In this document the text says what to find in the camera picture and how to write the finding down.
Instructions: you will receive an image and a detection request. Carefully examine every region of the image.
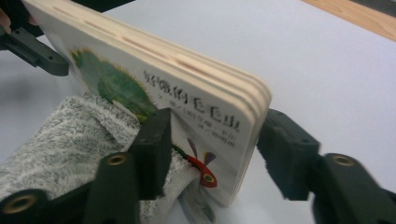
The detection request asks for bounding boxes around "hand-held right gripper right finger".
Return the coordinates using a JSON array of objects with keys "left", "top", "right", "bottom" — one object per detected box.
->
[{"left": 256, "top": 108, "right": 320, "bottom": 201}]

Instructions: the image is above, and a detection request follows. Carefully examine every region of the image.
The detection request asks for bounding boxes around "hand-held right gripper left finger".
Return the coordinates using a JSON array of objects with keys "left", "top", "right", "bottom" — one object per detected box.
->
[{"left": 129, "top": 107, "right": 173, "bottom": 201}]

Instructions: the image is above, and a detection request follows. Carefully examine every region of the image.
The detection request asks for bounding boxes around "caterpillar picture board book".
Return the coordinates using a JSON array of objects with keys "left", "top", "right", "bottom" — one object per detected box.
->
[{"left": 22, "top": 0, "right": 273, "bottom": 208}]

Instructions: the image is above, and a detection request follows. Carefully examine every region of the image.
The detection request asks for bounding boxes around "grey fluffy cloth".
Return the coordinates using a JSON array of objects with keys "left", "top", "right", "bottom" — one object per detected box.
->
[{"left": 0, "top": 91, "right": 216, "bottom": 224}]

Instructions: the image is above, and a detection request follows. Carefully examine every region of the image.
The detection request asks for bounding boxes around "wooden table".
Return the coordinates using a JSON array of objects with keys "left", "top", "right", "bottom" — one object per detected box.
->
[{"left": 302, "top": 0, "right": 396, "bottom": 42}]

